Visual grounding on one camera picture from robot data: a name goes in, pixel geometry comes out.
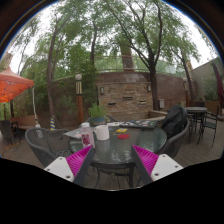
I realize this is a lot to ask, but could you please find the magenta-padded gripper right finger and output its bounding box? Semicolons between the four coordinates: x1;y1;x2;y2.
130;144;184;186

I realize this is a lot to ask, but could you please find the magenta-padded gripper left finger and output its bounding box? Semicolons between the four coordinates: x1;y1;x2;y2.
43;145;96;188

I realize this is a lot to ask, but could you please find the purple juice bottle white cap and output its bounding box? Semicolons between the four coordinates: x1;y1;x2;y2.
79;122;96;149

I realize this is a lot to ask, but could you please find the grey laptop with stickers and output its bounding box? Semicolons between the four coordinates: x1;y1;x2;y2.
63;127;84;139

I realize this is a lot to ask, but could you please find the black laptop with stickers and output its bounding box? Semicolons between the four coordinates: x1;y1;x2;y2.
119;119;158;130

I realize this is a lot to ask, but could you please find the white ceramic mug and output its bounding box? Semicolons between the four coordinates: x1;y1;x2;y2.
93;124;110;142

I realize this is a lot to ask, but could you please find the blue yellow striped cone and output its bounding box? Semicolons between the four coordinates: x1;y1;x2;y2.
49;115;56;131

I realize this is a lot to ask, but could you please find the green plant in teal pot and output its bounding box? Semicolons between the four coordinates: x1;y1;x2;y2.
88;103;108;127

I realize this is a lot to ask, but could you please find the dark-trunked tree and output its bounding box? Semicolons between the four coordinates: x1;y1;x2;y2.
106;0;201;112

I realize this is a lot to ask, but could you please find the dark round patio table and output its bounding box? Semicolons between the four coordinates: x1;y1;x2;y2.
185;106;208;134

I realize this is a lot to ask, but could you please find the black metal patio chair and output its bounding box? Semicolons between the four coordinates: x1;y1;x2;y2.
199;105;221;148

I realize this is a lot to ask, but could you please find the dark patio chair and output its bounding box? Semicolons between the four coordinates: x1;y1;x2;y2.
0;119;16;146

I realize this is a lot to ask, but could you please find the thin leaning tree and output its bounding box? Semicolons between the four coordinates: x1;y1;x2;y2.
19;0;101;128

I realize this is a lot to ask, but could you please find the orange canopy tent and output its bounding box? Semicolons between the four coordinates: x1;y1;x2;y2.
0;66;44;138

